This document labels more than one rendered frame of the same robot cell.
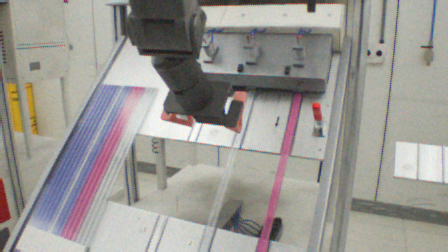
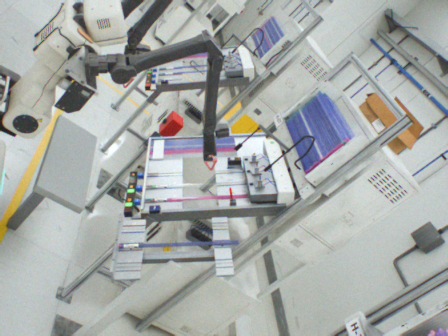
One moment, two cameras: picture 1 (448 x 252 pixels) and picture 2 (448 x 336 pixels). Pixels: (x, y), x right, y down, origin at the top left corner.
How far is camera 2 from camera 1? 1.74 m
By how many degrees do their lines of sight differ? 37
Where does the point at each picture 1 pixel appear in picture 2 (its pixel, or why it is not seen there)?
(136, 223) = (177, 168)
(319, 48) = (267, 191)
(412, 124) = not seen: outside the picture
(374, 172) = not seen: outside the picture
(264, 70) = (249, 178)
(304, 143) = (224, 202)
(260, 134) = (225, 189)
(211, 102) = (208, 151)
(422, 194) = not seen: outside the picture
